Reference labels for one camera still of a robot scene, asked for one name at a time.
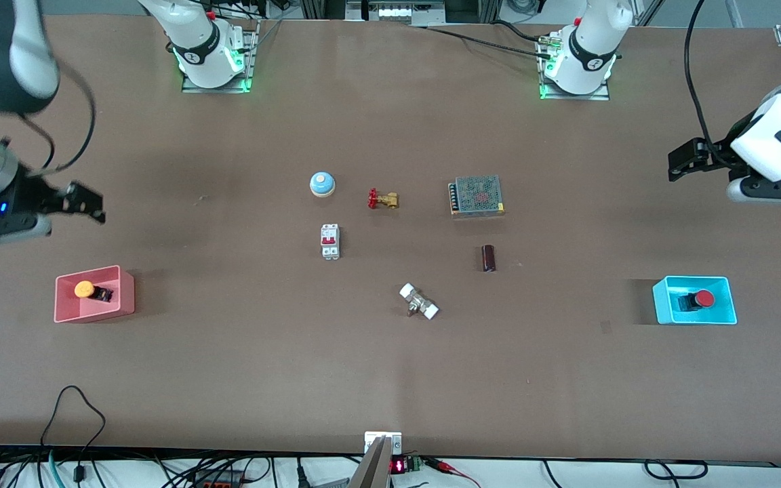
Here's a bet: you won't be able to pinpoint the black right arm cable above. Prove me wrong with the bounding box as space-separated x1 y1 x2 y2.
21 64 97 178

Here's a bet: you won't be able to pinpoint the black cable on table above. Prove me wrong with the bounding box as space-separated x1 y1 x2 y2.
411 19 557 60

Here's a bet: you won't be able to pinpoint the metal mesh power supply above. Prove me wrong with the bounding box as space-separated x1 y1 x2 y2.
448 175 506 218

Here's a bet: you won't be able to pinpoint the metal fitting white ends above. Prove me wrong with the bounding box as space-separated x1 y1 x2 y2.
399 283 440 321

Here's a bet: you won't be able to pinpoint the pink plastic box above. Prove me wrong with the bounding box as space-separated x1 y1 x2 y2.
54 265 136 324

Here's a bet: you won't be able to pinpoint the black coiled cable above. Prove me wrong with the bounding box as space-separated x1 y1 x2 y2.
643 460 710 481

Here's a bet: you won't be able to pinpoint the red clip lead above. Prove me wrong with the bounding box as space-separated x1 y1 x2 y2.
424 458 483 488

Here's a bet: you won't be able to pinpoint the black looped cable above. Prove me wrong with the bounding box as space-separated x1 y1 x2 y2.
39 385 107 483

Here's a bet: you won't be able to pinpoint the cyan plastic box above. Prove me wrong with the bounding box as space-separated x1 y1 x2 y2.
652 274 738 326

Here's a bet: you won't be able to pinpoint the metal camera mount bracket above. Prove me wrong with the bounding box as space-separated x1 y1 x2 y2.
348 430 403 488

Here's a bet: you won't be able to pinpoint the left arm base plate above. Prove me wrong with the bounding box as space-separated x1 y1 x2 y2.
537 33 611 102

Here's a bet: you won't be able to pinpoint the yellow push button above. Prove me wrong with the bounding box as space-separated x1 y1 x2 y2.
74 280 115 304

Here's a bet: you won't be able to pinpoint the red push button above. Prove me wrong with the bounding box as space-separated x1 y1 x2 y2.
677 289 716 312

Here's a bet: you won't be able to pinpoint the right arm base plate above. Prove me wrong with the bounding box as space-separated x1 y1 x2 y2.
181 19 260 94

